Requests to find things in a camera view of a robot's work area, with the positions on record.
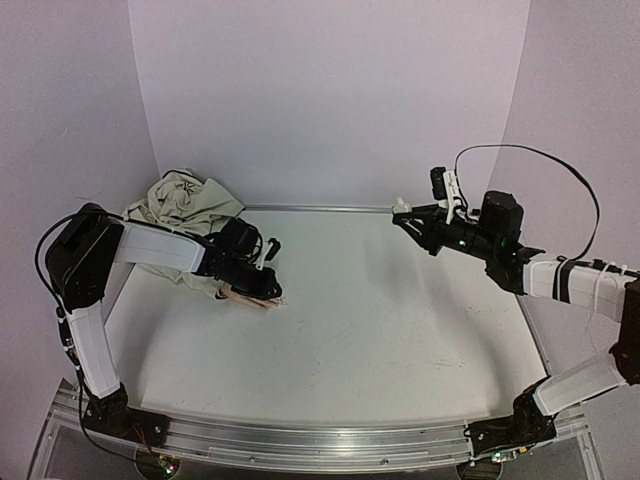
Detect white nail polish bottle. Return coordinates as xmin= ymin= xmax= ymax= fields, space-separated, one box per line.
xmin=392 ymin=197 xmax=412 ymax=215

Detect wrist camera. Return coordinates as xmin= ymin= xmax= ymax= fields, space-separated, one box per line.
xmin=253 ymin=238 xmax=281 ymax=270
xmin=430 ymin=167 xmax=468 ymax=225

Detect aluminium front rail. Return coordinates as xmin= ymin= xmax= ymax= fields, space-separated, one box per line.
xmin=27 ymin=387 xmax=603 ymax=479

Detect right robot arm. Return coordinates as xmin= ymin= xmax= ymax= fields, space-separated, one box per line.
xmin=392 ymin=191 xmax=639 ymax=458

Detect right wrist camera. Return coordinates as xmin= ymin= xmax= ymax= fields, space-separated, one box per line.
xmin=430 ymin=167 xmax=468 ymax=225

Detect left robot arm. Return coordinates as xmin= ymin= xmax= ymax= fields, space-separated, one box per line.
xmin=34 ymin=203 xmax=282 ymax=447

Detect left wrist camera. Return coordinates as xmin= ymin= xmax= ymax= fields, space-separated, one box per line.
xmin=253 ymin=238 xmax=281 ymax=270

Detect mannequin hand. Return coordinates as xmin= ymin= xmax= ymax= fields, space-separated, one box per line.
xmin=216 ymin=283 xmax=284 ymax=310

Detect beige jacket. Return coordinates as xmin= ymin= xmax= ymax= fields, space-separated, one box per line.
xmin=123 ymin=170 xmax=254 ymax=306

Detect aluminium back table rail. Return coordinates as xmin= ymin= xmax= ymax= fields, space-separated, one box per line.
xmin=245 ymin=204 xmax=392 ymax=215

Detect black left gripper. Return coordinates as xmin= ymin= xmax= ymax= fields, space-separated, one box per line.
xmin=224 ymin=256 xmax=283 ymax=302

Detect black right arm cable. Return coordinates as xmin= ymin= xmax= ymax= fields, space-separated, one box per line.
xmin=453 ymin=143 xmax=601 ymax=264

